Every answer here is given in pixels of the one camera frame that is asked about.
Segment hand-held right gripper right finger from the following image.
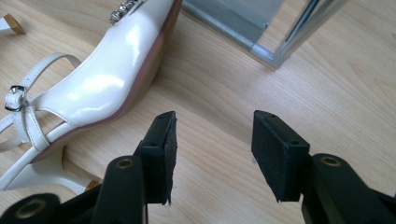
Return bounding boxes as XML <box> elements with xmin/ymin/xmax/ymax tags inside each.
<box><xmin>250</xmin><ymin>109</ymin><xmax>312</xmax><ymax>203</ymax></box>

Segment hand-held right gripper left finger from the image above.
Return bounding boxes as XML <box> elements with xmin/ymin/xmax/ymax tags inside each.
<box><xmin>134</xmin><ymin>110</ymin><xmax>178</xmax><ymax>206</ymax></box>

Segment metal shoe rack grey shelves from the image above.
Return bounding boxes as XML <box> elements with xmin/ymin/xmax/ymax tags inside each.
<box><xmin>181</xmin><ymin>0</ymin><xmax>350</xmax><ymax>70</ymax></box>

